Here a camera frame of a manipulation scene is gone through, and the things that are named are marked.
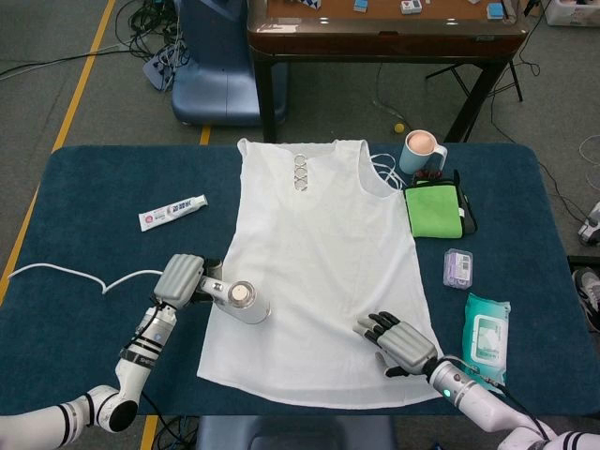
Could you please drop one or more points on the white toothpaste tube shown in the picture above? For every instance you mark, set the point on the white toothpaste tube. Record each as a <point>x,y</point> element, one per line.
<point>171,213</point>

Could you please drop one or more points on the white handheld device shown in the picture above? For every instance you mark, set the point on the white handheld device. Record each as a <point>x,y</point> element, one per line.
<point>244,307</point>

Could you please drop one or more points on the green folded cloth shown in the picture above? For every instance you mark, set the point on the green folded cloth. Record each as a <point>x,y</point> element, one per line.
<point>433,211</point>

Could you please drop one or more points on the black tripod stand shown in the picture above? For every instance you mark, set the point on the black tripod stand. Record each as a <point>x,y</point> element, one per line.
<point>515,79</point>

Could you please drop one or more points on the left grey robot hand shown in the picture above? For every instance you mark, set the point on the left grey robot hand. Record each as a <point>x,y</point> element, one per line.
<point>178,281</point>

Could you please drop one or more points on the white red mahjong tile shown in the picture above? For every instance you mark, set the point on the white red mahjong tile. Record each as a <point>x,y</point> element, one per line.
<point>411,6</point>

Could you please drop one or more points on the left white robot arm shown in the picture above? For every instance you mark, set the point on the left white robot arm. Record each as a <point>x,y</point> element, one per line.
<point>136,365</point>

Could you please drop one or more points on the purple clear plastic box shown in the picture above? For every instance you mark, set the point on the purple clear plastic box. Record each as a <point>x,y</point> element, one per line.
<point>457,269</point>

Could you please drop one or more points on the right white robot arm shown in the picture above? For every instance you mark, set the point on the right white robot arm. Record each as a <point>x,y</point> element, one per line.
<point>473,394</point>

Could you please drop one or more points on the grey sneaker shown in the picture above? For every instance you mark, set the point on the grey sneaker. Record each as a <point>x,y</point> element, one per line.
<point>588,290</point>

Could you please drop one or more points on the small blue mahjong tile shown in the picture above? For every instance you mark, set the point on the small blue mahjong tile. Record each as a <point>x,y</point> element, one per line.
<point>360,5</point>

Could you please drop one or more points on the grey white floor device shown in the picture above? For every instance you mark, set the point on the grey white floor device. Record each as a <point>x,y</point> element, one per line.
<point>590,229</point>

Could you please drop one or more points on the blue plastic machine base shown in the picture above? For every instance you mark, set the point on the blue plastic machine base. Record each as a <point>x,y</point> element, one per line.
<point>215,84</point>

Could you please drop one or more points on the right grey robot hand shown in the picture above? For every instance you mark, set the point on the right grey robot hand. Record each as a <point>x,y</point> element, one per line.
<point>405,347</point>

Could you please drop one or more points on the large blue mahjong tile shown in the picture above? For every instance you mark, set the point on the large blue mahjong tile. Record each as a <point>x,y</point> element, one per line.
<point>493,11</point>

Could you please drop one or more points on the white sleeveless shirt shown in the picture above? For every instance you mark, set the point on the white sleeveless shirt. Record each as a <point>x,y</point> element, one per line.
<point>319,244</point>

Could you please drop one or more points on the teal wet wipes pack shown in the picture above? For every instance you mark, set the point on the teal wet wipes pack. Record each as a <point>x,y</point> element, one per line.
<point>485,337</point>

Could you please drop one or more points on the red hair clip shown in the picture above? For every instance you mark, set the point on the red hair clip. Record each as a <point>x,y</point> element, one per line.
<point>426,175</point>

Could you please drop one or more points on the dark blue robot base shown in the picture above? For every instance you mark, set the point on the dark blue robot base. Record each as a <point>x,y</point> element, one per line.
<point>295,433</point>

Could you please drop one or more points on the brown mahjong table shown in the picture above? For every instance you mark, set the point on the brown mahjong table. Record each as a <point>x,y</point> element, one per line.
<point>384,40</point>

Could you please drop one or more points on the blue power strip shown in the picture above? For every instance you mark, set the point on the blue power strip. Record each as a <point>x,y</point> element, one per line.
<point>154,72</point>

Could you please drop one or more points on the white storage box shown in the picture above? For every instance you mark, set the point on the white storage box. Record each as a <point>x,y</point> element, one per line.
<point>567,11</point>

